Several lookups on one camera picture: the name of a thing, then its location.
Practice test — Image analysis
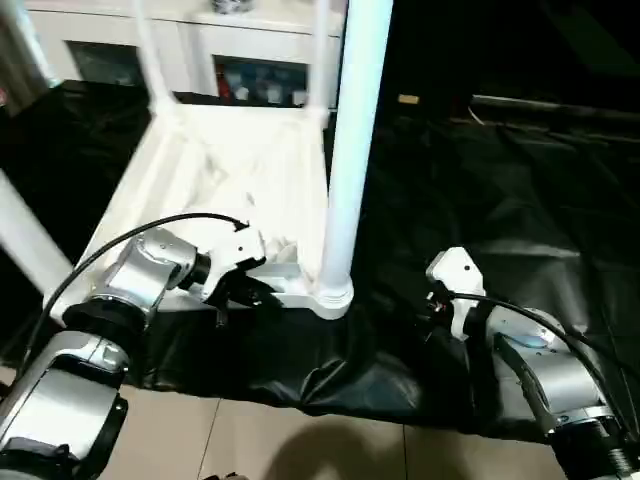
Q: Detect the white plastic table top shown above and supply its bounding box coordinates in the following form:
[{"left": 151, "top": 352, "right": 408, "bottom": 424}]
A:
[{"left": 45, "top": 100, "right": 357, "bottom": 321}]

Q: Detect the white plastic table leg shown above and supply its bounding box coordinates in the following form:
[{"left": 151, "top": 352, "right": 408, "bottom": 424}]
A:
[
  {"left": 0, "top": 170, "right": 77, "bottom": 297},
  {"left": 305, "top": 0, "right": 335, "bottom": 119},
  {"left": 130, "top": 0, "right": 183, "bottom": 113},
  {"left": 315, "top": 0, "right": 395, "bottom": 307}
]

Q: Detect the black plastic mat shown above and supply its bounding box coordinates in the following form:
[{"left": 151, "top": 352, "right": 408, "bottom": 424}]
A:
[{"left": 0, "top": 80, "right": 640, "bottom": 443}]

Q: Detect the white sideboard with glass doors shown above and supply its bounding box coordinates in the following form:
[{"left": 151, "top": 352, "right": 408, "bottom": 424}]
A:
[{"left": 25, "top": 0, "right": 347, "bottom": 109}]

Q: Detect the dark object on cabinet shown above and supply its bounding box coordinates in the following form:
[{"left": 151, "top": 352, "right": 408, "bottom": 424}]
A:
[{"left": 210, "top": 0, "right": 254, "bottom": 15}]

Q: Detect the grey curtain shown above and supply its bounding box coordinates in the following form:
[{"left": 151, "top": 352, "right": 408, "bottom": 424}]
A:
[{"left": 0, "top": 0, "right": 57, "bottom": 101}]

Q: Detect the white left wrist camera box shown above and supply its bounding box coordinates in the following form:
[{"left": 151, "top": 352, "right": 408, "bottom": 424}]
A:
[{"left": 200, "top": 225, "right": 269, "bottom": 303}]

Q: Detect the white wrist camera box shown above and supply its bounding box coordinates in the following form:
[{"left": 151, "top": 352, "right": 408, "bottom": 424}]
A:
[
  {"left": 425, "top": 248, "right": 489, "bottom": 343},
  {"left": 200, "top": 225, "right": 269, "bottom": 303}
]

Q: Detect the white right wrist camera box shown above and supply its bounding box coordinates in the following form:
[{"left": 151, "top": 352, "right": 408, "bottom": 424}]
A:
[{"left": 425, "top": 248, "right": 489, "bottom": 343}]

